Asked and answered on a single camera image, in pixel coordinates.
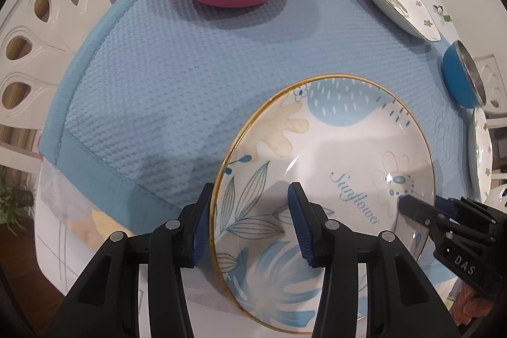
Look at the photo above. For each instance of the white chair right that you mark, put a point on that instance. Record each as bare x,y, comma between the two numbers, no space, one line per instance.
495,109

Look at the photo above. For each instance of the potted green plant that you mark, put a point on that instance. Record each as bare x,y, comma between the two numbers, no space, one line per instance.
17,205

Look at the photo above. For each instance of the light blue waffle mat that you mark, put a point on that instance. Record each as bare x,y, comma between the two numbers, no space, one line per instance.
152,100

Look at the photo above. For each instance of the sunflower plate gold rim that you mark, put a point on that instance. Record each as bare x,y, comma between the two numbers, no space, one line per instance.
354,147

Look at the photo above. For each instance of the large white floral plate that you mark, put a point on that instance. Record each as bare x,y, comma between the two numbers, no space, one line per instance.
479,153

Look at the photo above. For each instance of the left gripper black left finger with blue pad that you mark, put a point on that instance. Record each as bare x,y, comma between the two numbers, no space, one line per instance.
103,301

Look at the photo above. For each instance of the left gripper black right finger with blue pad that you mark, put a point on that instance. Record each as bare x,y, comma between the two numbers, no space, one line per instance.
401,302

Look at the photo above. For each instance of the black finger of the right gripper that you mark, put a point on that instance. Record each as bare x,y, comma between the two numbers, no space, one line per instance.
421,212

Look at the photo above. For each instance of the white chair left near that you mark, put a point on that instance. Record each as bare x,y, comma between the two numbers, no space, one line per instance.
39,39

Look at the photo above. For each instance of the green wrapped candy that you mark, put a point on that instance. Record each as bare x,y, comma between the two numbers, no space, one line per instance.
440,11

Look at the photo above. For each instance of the white chair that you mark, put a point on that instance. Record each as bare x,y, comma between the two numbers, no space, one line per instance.
39,39
495,109

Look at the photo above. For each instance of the small white floral plate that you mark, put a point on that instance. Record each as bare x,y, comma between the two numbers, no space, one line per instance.
411,16

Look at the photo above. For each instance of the blue steel bowl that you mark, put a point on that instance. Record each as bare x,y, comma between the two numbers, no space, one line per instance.
461,77

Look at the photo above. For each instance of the person's hand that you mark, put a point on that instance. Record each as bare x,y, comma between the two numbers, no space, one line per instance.
468,305

